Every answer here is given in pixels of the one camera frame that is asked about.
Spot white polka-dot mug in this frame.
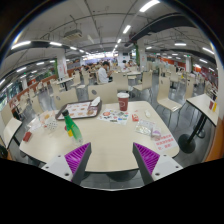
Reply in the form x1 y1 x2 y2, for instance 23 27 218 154
43 118 60 133

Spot ceiling lights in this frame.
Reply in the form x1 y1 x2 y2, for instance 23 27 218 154
0 0 218 84

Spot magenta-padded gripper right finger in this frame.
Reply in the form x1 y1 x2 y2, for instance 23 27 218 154
132 142 184 186

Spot red paper cup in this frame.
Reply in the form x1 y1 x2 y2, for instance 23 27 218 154
116 92 130 112

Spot small red case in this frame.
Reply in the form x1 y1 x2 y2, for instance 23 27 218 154
22 131 33 143

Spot person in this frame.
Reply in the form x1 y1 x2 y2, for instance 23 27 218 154
120 59 130 72
97 60 114 84

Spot red-print table notice sticker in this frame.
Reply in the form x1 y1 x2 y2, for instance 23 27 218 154
153 133 179 152

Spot clear plastic bag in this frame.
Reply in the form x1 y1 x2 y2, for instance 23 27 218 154
134 119 163 139

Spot white crumpled napkin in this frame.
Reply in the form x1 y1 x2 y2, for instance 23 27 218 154
89 96 102 108

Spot colourful sticker leaflet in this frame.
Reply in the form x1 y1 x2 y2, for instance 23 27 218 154
97 108 130 126

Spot plastic bag with food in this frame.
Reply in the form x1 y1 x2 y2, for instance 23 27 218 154
28 111 61 133

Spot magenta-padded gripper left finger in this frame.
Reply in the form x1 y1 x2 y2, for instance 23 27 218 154
41 142 92 186

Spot green plastic drink bottle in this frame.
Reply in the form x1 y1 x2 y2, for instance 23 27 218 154
61 109 84 145

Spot dark food tray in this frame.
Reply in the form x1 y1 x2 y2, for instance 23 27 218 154
55 99 103 121

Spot beige table with black leg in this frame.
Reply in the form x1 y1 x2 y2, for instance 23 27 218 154
178 93 224 154

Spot beige canteen chairs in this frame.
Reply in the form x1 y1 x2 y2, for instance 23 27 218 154
0 68 214 126

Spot ceiling air conditioner unit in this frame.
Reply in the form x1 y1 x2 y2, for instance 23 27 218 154
63 29 84 41

